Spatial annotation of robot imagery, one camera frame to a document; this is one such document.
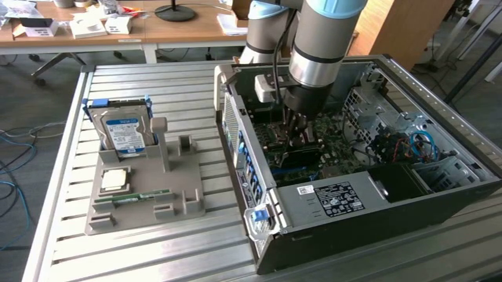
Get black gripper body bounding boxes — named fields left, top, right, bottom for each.
left=283, top=83, right=335, bottom=119

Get black graphics card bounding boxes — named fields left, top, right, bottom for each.
left=275, top=146, right=325, bottom=170

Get CPU socket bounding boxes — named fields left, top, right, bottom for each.
left=269, top=121, right=289, bottom=144

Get green motherboard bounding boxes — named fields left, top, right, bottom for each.
left=249, top=108, right=373, bottom=187

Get blue expansion slot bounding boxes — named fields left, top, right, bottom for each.
left=271, top=166, right=309, bottom=175

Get chipset heatsink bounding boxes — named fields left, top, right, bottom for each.
left=320, top=166, right=344, bottom=179

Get grey power supply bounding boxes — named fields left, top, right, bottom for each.
left=273, top=171, right=388, bottom=229

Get blue case latch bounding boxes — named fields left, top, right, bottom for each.
left=249, top=207, right=268, bottom=223

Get white paper stack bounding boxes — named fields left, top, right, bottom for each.
left=216, top=13, right=248, bottom=36

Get brown cardboard box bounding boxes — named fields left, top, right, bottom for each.
left=231, top=0, right=252, bottom=21

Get open PC case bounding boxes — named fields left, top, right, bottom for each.
left=213, top=53, right=502, bottom=276

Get wooden office desk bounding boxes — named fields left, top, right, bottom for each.
left=144, top=0, right=360, bottom=64
left=0, top=0, right=157, bottom=64

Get silver disk bay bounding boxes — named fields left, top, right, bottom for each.
left=409, top=155, right=483, bottom=193

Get grey parts rack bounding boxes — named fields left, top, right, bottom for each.
left=84, top=116, right=208, bottom=236

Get hard disk with blue rails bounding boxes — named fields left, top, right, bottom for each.
left=81, top=94, right=154, bottom=159

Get black metal pole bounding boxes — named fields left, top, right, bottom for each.
left=444, top=5, right=502, bottom=103

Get white table leg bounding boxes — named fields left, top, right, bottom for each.
left=431, top=0, right=483, bottom=62

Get black lamp base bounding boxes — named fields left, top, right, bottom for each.
left=153, top=0, right=196, bottom=23

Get green RAM stick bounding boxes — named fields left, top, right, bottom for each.
left=93, top=189, right=172, bottom=204

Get silver CPU chip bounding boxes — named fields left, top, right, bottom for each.
left=100, top=169, right=128, bottom=190

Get red and yellow item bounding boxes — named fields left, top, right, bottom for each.
left=120, top=5, right=148, bottom=19

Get small white labelled box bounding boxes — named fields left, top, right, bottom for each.
left=104, top=16, right=133, bottom=35

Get white printed packet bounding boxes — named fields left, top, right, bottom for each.
left=97, top=0, right=120, bottom=15

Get white packaging tray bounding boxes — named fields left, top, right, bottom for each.
left=69, top=14, right=108, bottom=40

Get office chair base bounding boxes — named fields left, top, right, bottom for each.
left=29, top=52, right=88, bottom=86

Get white box with black opening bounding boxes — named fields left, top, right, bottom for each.
left=18, top=17, right=60, bottom=38

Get brown cardboard piece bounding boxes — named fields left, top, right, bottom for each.
left=10, top=19, right=28, bottom=41

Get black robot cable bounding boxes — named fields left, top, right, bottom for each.
left=272, top=7, right=301, bottom=105

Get black wire bundle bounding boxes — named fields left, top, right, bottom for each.
left=369, top=132, right=412, bottom=164

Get orange wire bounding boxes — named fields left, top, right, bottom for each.
left=395, top=137, right=417, bottom=161

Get blue wire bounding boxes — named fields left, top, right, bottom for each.
left=408, top=129, right=440, bottom=163

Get white floor cable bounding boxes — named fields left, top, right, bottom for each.
left=0, top=121, right=68, bottom=139

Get blue floor cable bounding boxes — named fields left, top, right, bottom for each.
left=0, top=129, right=37, bottom=252

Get black floor cable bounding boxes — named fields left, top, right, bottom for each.
left=0, top=140, right=38, bottom=220

